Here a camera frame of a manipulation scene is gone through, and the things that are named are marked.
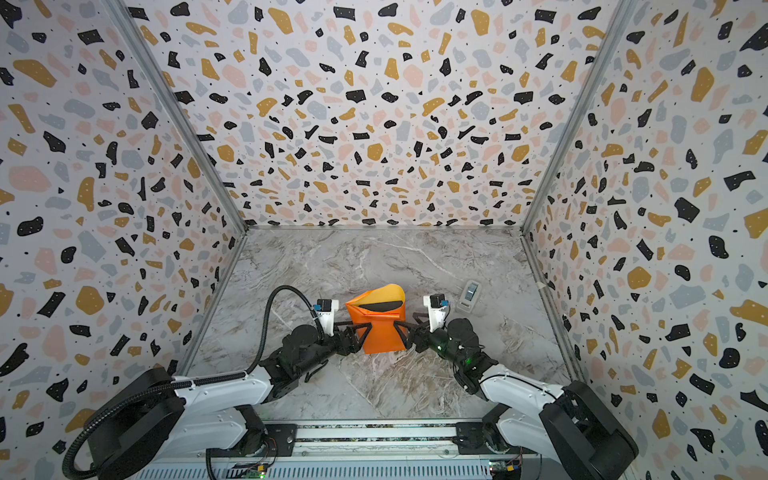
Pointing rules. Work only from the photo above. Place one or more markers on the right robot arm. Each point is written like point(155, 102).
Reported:
point(569, 424)

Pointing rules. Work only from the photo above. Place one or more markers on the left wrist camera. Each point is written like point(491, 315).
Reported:
point(325, 311)

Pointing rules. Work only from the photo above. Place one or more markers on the white tape dispenser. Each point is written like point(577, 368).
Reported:
point(469, 296)

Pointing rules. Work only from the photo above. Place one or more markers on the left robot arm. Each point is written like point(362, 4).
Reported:
point(159, 415)

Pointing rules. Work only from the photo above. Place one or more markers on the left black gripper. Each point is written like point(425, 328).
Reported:
point(353, 346)

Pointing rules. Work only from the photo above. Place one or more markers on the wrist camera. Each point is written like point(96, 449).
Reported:
point(438, 309)
point(325, 311)

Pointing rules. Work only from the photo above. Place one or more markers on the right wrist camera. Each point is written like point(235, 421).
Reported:
point(438, 309)

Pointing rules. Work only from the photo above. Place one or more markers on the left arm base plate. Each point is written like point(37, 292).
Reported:
point(274, 440)

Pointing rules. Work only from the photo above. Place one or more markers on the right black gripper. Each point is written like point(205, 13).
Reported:
point(417, 332)

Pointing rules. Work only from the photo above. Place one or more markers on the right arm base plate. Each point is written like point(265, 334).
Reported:
point(477, 437)

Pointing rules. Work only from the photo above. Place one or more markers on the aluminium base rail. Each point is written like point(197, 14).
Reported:
point(369, 449)

